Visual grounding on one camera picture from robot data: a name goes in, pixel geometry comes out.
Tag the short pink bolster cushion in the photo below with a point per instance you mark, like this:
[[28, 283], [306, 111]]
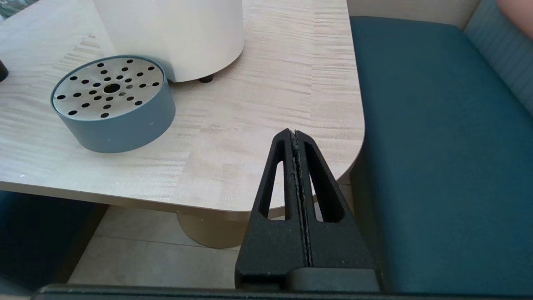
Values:
[[518, 12]]

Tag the teal bench empty seat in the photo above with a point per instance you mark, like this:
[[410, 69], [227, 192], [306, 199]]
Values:
[[437, 146]]

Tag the large tea dispenser white base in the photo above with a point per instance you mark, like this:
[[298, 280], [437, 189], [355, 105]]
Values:
[[175, 37]]

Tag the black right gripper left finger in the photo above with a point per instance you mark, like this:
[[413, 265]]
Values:
[[270, 250]]

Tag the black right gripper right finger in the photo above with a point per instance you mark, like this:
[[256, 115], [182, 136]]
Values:
[[337, 246]]

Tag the large round perforated drip tray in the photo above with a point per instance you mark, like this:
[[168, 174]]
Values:
[[125, 129]]

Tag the dark tapered cup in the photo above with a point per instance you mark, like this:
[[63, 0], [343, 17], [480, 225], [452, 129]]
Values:
[[2, 71]]

